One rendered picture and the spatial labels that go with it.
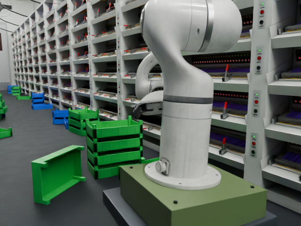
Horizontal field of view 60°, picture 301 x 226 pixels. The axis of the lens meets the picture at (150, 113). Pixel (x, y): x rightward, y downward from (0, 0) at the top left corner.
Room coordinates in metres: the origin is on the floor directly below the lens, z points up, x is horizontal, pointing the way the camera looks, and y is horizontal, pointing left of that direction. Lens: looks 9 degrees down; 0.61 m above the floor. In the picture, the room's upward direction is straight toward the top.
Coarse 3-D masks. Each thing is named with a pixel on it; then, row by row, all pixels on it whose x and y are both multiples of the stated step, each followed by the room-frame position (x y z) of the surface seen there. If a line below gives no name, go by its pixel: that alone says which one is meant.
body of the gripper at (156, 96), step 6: (156, 90) 0.90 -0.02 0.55; (162, 90) 0.89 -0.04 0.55; (150, 96) 0.84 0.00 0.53; (156, 96) 0.83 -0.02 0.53; (162, 96) 0.82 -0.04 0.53; (144, 102) 0.81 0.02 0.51; (150, 102) 0.80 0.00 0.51; (156, 102) 0.81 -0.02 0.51; (162, 102) 0.80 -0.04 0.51; (150, 108) 0.82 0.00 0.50; (156, 108) 0.81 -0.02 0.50; (162, 108) 0.84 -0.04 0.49; (144, 114) 0.82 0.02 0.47; (150, 114) 0.81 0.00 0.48; (156, 114) 0.81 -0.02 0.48
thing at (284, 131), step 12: (300, 96) 1.20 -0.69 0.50; (300, 108) 1.21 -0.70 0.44; (264, 120) 1.16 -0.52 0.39; (276, 120) 1.19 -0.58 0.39; (288, 120) 1.15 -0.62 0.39; (300, 120) 1.10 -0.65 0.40; (276, 132) 1.12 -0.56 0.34; (288, 132) 1.08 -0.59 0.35; (300, 132) 1.06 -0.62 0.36; (300, 144) 1.05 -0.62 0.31
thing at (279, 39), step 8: (280, 24) 1.20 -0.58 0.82; (288, 24) 1.24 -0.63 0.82; (296, 24) 1.19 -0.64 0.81; (272, 32) 1.17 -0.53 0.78; (280, 32) 1.18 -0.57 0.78; (288, 32) 1.15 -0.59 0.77; (296, 32) 1.13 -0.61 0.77; (272, 40) 1.17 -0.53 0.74; (280, 40) 1.14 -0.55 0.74; (288, 40) 1.11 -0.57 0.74; (296, 40) 1.08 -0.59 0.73; (272, 48) 1.18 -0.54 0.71
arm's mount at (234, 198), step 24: (120, 168) 0.66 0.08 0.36; (144, 168) 0.66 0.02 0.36; (216, 168) 0.69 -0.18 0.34; (120, 192) 0.66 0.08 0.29; (144, 192) 0.53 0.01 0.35; (168, 192) 0.51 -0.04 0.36; (192, 192) 0.52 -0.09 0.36; (216, 192) 0.53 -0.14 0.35; (240, 192) 0.53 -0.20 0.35; (264, 192) 0.55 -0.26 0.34; (144, 216) 0.53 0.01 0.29; (168, 216) 0.45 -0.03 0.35; (192, 216) 0.46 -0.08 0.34; (216, 216) 0.49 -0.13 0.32; (240, 216) 0.52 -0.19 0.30; (264, 216) 0.55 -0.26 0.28
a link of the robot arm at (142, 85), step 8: (152, 56) 0.98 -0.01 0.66; (144, 64) 0.98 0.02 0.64; (152, 64) 1.00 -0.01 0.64; (144, 72) 0.99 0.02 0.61; (136, 80) 0.99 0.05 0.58; (144, 80) 0.98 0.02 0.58; (136, 88) 0.98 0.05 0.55; (144, 88) 0.97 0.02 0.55; (136, 96) 1.00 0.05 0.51; (144, 96) 0.97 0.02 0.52
